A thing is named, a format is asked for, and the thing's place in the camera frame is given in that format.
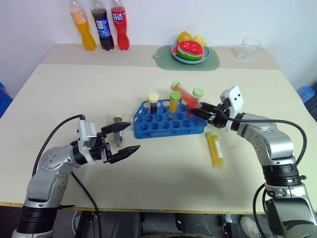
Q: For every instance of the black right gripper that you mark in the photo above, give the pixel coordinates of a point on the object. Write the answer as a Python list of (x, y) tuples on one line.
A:
[(219, 117)]

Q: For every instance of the yellow tube with green cap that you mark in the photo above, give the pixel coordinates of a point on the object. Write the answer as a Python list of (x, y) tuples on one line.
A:
[(174, 100)]

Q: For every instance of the orange soda bottle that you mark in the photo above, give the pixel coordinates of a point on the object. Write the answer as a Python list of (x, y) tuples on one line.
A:
[(85, 32)]

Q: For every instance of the blue test tube rack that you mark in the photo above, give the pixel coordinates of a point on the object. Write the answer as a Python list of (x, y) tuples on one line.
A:
[(161, 126)]

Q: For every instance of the red soda bottle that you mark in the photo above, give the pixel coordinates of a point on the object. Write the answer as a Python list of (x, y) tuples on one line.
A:
[(121, 29)]

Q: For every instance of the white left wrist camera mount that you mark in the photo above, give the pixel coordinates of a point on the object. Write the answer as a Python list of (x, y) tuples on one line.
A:
[(87, 132)]

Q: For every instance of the green cutting mat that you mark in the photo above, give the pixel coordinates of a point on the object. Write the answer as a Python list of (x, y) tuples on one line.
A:
[(166, 59)]

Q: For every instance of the light blue plate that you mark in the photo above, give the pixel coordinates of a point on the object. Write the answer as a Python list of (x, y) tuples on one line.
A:
[(206, 55)]

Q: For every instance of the blue water jug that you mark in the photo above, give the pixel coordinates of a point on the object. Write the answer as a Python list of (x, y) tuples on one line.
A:
[(305, 93)]

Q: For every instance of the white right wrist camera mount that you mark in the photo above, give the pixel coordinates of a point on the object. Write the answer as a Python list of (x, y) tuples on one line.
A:
[(235, 98)]

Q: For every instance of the white shoe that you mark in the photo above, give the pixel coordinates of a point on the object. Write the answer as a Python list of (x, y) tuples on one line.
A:
[(248, 226)]

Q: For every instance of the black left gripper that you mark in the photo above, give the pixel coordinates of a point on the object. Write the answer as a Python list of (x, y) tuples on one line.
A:
[(101, 148)]

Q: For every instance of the grey tube with pale cap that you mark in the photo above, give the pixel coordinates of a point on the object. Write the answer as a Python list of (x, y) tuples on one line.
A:
[(117, 137)]

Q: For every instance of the black table leg frame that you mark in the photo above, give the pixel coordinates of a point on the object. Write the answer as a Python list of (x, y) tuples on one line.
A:
[(85, 224)]

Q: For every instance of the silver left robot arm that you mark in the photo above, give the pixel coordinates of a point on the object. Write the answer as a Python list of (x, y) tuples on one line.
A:
[(53, 158)]

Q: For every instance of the clear glass cup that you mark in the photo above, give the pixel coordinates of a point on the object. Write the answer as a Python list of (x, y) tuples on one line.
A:
[(247, 49)]

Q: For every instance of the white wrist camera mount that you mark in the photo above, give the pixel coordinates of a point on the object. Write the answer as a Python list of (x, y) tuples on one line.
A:
[(235, 98), (87, 132)]

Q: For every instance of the red tube with green cap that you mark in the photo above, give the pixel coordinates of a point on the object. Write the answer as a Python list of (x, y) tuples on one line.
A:
[(186, 95)]

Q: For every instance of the cola bottle with blue label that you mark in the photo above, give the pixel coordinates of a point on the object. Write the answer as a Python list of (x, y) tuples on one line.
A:
[(104, 29)]

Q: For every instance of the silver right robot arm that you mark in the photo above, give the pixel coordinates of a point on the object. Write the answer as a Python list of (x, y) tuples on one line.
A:
[(272, 138)]

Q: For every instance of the toy watermelon slice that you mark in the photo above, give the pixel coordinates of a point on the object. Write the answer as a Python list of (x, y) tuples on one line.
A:
[(190, 50)]

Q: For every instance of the orange yellow toy fruit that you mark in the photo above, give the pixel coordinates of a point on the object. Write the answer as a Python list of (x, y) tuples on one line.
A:
[(184, 36)]

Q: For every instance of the dark tube with yellow cap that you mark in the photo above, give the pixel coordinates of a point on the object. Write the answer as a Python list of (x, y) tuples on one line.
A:
[(153, 102)]

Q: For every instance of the clear tube with green cap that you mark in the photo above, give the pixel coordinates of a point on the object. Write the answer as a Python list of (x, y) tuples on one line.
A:
[(198, 92)]

